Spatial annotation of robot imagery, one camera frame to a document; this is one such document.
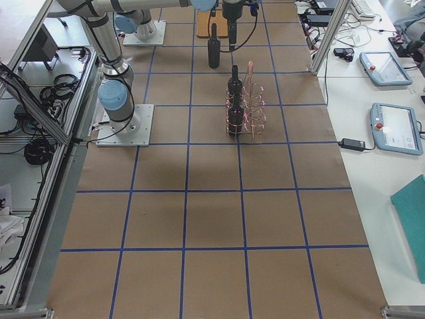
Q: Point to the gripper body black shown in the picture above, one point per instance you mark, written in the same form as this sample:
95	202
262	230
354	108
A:
231	10

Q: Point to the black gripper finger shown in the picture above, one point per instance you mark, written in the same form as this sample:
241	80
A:
232	34

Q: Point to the dark wine bottle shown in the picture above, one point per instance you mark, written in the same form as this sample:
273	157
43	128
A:
213	48
234	85
235	116

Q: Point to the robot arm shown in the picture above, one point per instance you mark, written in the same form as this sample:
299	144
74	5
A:
99	21
137	23

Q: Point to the wooden tray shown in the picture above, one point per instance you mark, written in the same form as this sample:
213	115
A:
205	22

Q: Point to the upper teach pendant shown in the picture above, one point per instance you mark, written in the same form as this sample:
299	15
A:
384	69

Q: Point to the teach pendant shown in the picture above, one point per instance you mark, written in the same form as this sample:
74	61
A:
395	129
384	69

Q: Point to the black power brick on table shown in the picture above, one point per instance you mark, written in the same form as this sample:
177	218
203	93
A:
351	144

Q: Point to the lower teach pendant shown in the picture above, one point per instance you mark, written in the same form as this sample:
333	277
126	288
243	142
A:
395	129

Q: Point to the teal board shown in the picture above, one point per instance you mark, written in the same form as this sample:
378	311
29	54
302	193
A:
409	205

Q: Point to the copper wire bottle basket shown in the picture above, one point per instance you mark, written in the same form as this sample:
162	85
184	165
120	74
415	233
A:
253	104

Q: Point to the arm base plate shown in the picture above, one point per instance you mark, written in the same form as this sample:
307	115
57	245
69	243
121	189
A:
147	35
133	132

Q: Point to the aluminium frame post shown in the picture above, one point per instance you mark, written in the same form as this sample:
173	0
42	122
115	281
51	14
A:
332	28

